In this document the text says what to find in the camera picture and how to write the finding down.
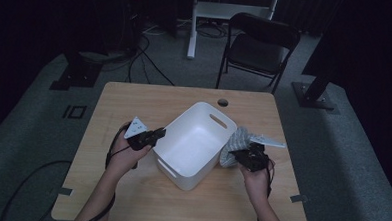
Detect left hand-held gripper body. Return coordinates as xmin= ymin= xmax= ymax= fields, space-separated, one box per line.
xmin=122 ymin=115 xmax=159 ymax=153

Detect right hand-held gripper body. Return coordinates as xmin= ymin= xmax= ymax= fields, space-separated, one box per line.
xmin=237 ymin=133 xmax=288 ymax=174

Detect grey fluffy cloth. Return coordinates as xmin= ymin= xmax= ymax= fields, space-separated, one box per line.
xmin=218 ymin=125 xmax=261 ymax=170

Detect white plastic bin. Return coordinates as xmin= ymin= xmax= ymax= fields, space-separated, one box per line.
xmin=150 ymin=99 xmax=239 ymax=194

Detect person's right hand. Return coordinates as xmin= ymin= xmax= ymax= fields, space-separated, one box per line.
xmin=237 ymin=163 xmax=273 ymax=204

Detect person's left hand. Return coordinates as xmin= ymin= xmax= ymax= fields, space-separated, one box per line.
xmin=106 ymin=121 xmax=154 ymax=177

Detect black metal stand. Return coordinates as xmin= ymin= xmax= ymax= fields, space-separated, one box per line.
xmin=290 ymin=34 xmax=344 ymax=116

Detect black metal stand base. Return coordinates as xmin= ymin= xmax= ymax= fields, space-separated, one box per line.
xmin=49 ymin=48 xmax=105 ymax=93

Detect black folding chair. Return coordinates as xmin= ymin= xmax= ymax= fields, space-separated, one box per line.
xmin=215 ymin=10 xmax=303 ymax=96

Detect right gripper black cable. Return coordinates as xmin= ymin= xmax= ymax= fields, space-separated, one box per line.
xmin=262 ymin=158 xmax=277 ymax=199

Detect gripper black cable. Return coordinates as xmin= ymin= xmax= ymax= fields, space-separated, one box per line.
xmin=262 ymin=158 xmax=277 ymax=199
xmin=0 ymin=116 xmax=131 ymax=221

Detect black floor cables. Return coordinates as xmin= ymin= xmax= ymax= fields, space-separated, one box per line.
xmin=99 ymin=30 xmax=178 ymax=88

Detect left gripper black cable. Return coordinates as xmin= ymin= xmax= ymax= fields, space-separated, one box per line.
xmin=0 ymin=116 xmax=131 ymax=221

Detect white desk frame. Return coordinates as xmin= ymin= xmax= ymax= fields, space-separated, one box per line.
xmin=186 ymin=0 xmax=280 ymax=64

